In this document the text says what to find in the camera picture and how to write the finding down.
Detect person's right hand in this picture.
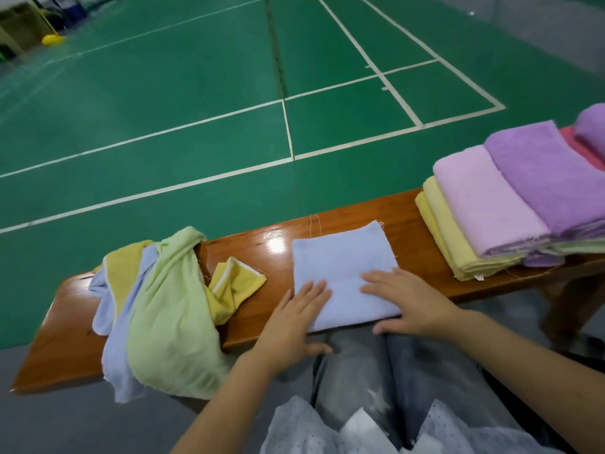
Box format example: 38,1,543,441
359,269,466,339

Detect person's left hand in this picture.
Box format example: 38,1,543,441
250,281,335,376

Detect pale yellow towel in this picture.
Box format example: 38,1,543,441
414,190,469,282
422,175,526,280

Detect yellow white striped cloth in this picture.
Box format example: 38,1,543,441
206,257,268,327

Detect white blue towel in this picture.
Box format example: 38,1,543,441
291,220,403,334

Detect yellow green towel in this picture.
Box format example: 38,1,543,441
127,226,233,401

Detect light pink towel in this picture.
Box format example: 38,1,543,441
432,144,553,259

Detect purple towel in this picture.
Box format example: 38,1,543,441
573,102,605,161
484,120,605,240
522,252,567,269

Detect light green striped towel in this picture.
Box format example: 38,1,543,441
539,237,605,257

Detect light blue towel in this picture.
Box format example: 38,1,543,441
88,243,162,405

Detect hot pink towel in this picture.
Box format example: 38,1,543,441
558,125,605,174

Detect person's right forearm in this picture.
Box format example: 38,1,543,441
444,309,605,454

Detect person's left forearm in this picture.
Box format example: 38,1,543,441
170,349,294,454

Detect person's grey trousers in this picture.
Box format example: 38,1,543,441
310,321,531,441

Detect brown wooden bench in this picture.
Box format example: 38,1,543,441
11,187,605,395

